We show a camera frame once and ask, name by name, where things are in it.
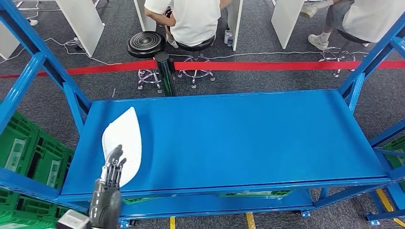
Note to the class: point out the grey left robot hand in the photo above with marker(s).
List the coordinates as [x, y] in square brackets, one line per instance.
[106, 205]

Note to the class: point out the white curved plastic part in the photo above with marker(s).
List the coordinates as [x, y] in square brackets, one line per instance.
[121, 142]

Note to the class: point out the blue metal shelf rack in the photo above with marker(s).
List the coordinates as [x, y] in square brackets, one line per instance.
[389, 218]
[237, 142]

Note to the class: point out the yellow floor tape square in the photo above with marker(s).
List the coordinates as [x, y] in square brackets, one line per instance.
[250, 221]

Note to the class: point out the black round stool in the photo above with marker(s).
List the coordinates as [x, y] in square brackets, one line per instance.
[196, 47]
[351, 36]
[145, 44]

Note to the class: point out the white desk panel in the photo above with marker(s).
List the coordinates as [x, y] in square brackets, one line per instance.
[82, 22]
[8, 41]
[234, 25]
[145, 15]
[286, 22]

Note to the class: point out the white power strip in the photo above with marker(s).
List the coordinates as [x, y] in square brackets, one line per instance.
[33, 22]

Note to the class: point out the person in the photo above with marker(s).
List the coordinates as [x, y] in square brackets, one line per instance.
[193, 22]
[373, 19]

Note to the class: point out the small plastic bottle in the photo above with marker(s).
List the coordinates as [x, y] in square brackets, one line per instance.
[226, 36]
[230, 40]

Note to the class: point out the yellow floor tape line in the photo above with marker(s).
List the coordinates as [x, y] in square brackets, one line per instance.
[384, 202]

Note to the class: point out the black stanchion post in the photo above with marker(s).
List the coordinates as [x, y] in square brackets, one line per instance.
[166, 75]

